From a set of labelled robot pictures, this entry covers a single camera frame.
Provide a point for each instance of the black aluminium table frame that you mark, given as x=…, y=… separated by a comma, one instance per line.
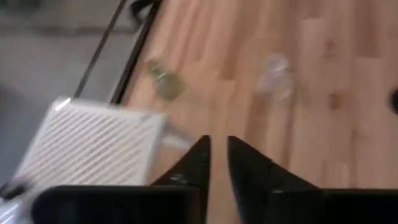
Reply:
x=134, y=56

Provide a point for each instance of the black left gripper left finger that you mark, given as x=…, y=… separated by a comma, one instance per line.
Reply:
x=140, y=205

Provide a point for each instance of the white perforated shelf riser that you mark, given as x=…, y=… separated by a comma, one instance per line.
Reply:
x=93, y=146

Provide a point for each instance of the clear glass candle holder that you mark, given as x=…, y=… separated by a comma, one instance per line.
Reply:
x=275, y=81

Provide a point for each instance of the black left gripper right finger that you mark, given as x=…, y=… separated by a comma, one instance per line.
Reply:
x=295, y=205

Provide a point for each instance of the green glass candle holder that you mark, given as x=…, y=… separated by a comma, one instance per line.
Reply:
x=166, y=84

